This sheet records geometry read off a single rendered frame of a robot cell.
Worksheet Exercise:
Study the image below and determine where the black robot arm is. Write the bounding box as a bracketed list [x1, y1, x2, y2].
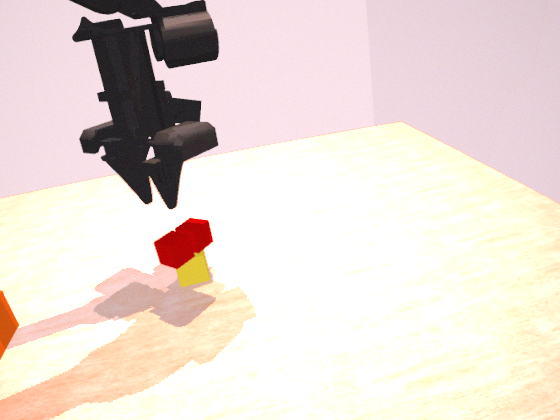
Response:
[69, 0, 219, 129]

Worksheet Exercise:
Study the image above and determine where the yellow cube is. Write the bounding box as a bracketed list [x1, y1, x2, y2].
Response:
[176, 250, 210, 287]

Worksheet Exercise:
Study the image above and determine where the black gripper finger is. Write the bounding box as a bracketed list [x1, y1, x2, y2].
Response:
[142, 157, 184, 209]
[101, 146, 153, 205]

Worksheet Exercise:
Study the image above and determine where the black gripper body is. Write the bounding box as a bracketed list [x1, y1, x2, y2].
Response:
[79, 73, 218, 163]

